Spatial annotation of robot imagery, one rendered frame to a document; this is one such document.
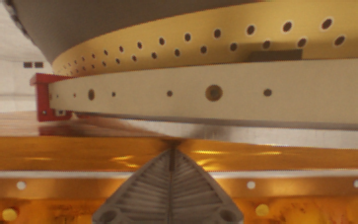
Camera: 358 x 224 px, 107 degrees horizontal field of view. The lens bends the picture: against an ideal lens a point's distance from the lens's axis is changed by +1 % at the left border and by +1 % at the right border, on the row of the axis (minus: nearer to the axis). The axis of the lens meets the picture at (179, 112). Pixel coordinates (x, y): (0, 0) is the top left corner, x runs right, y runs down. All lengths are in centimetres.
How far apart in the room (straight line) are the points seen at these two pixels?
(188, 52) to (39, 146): 23
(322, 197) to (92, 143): 33
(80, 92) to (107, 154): 9
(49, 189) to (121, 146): 11
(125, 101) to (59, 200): 17
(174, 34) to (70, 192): 24
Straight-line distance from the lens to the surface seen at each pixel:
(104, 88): 19
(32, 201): 29
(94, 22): 25
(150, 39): 19
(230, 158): 21
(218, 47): 17
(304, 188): 28
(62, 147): 24
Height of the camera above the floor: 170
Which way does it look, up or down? 4 degrees up
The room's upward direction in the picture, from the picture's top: 179 degrees counter-clockwise
